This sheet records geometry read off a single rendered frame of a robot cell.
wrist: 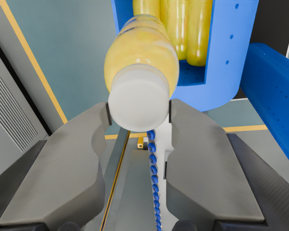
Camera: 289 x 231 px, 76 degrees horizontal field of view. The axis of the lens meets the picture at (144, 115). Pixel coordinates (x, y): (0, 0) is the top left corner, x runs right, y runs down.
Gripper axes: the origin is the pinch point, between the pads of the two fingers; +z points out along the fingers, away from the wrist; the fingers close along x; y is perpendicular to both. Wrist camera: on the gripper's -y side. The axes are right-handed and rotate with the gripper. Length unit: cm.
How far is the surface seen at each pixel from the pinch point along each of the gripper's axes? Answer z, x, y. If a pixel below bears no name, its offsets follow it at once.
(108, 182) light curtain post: 50, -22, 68
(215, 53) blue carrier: 20.8, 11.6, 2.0
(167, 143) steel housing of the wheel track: 55, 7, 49
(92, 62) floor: 153, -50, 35
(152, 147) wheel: 50, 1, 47
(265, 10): 122, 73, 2
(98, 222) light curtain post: 31, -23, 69
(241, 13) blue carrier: 22.1, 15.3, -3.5
